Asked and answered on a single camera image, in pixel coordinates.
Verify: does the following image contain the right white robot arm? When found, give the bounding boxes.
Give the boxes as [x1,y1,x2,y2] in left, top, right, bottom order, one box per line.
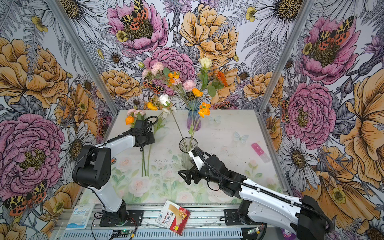
[178,147,334,240]

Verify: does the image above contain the white blue surgical packet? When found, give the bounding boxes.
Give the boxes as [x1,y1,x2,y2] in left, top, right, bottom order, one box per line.
[66,204,95,230]

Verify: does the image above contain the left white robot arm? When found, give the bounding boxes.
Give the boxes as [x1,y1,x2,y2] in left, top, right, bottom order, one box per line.
[72,116,159,226]

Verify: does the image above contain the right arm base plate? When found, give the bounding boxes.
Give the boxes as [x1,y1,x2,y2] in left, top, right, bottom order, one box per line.
[224,209,243,226]

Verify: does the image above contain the cream white rose stem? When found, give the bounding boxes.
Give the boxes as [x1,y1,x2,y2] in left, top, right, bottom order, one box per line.
[199,57,216,97]

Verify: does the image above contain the pink rose flower stem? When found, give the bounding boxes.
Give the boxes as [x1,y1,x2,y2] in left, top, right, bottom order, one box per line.
[139,62,174,93]

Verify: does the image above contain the orange yellow ranunculus bunch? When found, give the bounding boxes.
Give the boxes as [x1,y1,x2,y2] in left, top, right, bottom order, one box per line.
[188,88,211,138]

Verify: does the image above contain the single white bud stem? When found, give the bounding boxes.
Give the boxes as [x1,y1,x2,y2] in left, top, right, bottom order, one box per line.
[158,94,184,140]

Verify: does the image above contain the yellow poppy flower stem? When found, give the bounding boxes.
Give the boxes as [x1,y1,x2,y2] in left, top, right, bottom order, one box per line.
[146,71,190,111]

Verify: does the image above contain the red white bandage box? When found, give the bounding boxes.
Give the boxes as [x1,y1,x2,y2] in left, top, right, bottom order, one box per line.
[155,200,191,236]

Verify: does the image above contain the aluminium frame post left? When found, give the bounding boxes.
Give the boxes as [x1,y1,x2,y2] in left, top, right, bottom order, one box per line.
[44,0,120,116]

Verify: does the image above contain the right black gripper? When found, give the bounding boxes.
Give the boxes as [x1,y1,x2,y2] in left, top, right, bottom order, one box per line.
[177,160,222,185]

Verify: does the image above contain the aluminium frame post right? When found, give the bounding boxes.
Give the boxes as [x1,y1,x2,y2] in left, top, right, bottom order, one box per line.
[258,0,315,115]

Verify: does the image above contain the aluminium frame post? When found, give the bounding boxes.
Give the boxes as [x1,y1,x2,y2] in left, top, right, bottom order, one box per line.
[44,0,120,116]
[258,0,315,115]

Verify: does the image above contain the pink peony orange bunch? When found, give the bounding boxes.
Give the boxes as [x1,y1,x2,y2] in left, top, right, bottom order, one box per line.
[125,109,146,126]

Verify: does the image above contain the pink carnation pair stem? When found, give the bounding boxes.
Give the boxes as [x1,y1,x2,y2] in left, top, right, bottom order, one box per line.
[170,78,196,102]

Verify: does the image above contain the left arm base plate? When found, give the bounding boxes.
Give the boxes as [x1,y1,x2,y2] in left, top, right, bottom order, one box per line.
[100,210,144,227]

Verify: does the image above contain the orange gerbera flower stem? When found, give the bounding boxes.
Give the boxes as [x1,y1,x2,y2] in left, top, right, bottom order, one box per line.
[208,71,228,98]

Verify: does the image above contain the purple blue glass vase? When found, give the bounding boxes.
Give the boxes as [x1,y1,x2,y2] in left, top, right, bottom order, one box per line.
[186,100,202,131]

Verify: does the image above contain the clear glass vase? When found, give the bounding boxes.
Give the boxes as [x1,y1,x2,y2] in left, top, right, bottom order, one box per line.
[179,137,198,170]

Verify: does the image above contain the green circuit board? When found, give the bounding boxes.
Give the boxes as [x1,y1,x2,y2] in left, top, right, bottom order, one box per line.
[110,229,137,240]

